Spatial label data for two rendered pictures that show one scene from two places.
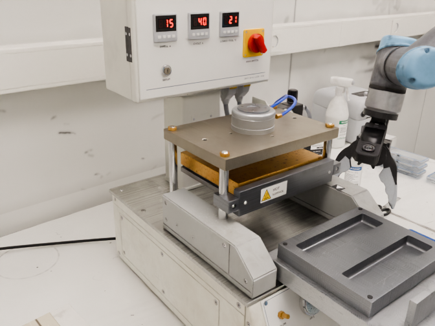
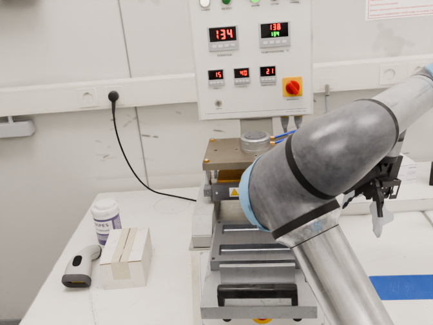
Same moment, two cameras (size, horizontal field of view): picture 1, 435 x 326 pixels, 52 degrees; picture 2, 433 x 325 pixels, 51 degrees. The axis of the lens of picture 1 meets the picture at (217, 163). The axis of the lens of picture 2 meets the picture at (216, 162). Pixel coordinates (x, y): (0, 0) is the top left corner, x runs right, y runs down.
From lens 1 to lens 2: 0.82 m
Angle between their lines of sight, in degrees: 42
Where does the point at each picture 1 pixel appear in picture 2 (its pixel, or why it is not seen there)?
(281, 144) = (249, 162)
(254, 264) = (198, 227)
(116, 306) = (186, 242)
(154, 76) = (210, 106)
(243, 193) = (214, 186)
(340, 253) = (237, 236)
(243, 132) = (241, 149)
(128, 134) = not seen: hidden behind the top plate
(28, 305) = (151, 226)
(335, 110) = not seen: outside the picture
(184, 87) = (233, 114)
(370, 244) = (262, 238)
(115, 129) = not seen: hidden behind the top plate
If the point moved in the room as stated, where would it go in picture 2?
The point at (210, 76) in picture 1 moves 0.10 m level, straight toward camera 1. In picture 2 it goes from (254, 108) to (231, 118)
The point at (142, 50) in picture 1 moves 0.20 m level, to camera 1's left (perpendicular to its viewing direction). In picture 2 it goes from (200, 90) to (156, 84)
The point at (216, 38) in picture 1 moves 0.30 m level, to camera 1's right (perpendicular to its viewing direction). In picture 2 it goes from (258, 83) to (357, 95)
